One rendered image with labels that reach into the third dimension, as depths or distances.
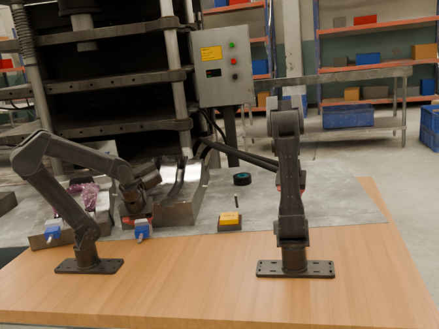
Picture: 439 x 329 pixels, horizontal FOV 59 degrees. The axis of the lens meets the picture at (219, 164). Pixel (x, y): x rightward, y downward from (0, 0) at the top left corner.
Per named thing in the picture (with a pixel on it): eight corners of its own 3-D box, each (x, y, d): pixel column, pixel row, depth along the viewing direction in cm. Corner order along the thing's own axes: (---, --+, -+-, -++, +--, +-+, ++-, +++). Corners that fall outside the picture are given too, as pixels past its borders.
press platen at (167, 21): (187, 55, 186) (182, 13, 181) (-56, 83, 201) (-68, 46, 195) (207, 51, 264) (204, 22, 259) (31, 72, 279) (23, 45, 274)
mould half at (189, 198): (195, 225, 133) (189, 188, 130) (122, 230, 136) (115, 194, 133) (210, 177, 181) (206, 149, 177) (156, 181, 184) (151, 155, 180)
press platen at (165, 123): (200, 151, 200) (196, 118, 195) (-28, 172, 215) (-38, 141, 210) (215, 121, 279) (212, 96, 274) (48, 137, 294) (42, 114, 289)
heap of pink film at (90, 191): (99, 209, 142) (95, 189, 140) (49, 219, 139) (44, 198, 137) (104, 187, 167) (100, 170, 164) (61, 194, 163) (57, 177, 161)
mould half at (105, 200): (110, 235, 133) (104, 206, 130) (31, 250, 129) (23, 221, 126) (116, 188, 180) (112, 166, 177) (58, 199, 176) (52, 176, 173)
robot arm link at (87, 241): (89, 217, 116) (70, 222, 114) (95, 226, 109) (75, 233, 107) (93, 235, 118) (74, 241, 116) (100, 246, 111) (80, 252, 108)
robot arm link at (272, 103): (272, 140, 126) (264, 87, 98) (300, 137, 124) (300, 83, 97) (274, 174, 121) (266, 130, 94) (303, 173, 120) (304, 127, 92)
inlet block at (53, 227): (58, 249, 122) (54, 234, 120) (42, 252, 121) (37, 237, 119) (65, 231, 134) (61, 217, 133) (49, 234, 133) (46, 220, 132)
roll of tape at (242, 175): (246, 178, 174) (245, 171, 173) (255, 183, 167) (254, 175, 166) (230, 182, 171) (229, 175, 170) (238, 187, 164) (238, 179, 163)
